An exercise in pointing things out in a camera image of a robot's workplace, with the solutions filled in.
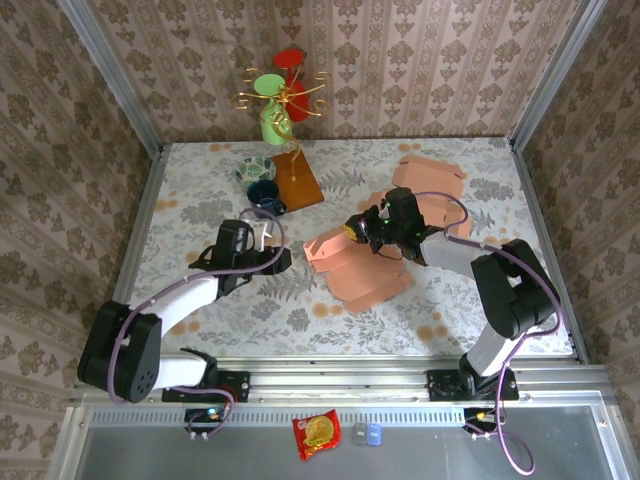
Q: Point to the pink paper box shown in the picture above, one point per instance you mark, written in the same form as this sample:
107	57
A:
440	215
425	172
360	285

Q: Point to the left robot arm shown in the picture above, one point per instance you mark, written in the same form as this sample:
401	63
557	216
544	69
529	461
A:
190	300

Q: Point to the dark blue mug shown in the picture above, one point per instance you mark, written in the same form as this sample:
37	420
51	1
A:
262	194

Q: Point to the green patterned bowl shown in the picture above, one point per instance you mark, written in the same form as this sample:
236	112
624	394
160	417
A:
255	167

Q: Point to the floral table mat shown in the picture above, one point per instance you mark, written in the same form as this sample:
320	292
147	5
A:
350	335

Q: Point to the green plastic cup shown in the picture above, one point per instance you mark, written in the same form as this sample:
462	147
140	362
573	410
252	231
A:
272	131

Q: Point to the aluminium mounting beam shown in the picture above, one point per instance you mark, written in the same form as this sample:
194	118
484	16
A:
340	382

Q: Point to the red plastic cup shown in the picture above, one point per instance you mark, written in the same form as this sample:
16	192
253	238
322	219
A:
299	102

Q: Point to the slotted metal strip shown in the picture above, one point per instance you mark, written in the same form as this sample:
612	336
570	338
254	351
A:
280	416

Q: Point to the small black controller board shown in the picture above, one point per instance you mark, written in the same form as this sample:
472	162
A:
200	415
475	416

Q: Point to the red snack packet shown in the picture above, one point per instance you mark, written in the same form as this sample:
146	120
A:
317	434

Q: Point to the small grey plastic case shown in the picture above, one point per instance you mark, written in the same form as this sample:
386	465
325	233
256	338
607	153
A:
359	435

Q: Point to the small blue plastic case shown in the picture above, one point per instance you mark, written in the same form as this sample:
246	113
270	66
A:
374	435

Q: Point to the aluminium side rail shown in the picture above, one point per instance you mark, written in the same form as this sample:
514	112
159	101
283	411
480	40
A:
140	225
542	225

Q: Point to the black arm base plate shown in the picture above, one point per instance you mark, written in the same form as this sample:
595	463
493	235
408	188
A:
240	387
510	389

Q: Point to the aluminium frame post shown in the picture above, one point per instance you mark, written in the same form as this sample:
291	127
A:
116	75
555	75

